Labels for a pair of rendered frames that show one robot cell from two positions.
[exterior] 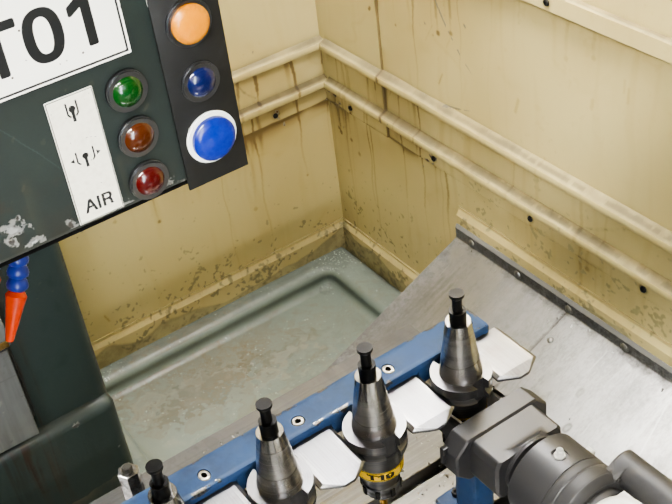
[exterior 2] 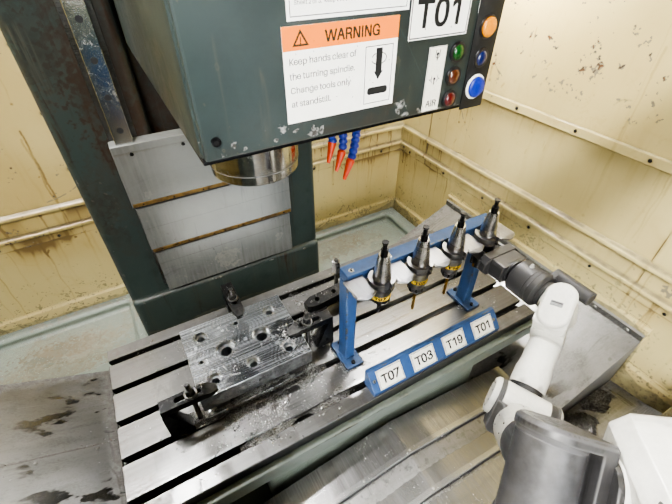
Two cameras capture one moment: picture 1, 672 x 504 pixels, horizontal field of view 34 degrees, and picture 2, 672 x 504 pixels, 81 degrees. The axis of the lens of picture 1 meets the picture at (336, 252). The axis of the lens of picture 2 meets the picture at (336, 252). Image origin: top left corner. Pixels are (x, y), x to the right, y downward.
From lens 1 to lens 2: 0.32 m
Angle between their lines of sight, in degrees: 3
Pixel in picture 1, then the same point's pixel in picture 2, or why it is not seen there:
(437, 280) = (437, 219)
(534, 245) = (481, 208)
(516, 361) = (507, 233)
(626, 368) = not seen: hidden behind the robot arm
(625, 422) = not seen: hidden behind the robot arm
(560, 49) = (516, 128)
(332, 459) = (438, 257)
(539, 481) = (523, 275)
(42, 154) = (421, 72)
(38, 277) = (304, 187)
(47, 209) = (413, 100)
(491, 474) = (499, 272)
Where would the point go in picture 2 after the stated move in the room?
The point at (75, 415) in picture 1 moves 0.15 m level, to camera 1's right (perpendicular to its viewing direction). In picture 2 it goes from (304, 244) to (342, 245)
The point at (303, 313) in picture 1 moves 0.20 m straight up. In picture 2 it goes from (376, 228) to (379, 196)
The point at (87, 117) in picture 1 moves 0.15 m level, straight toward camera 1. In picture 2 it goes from (441, 60) to (498, 96)
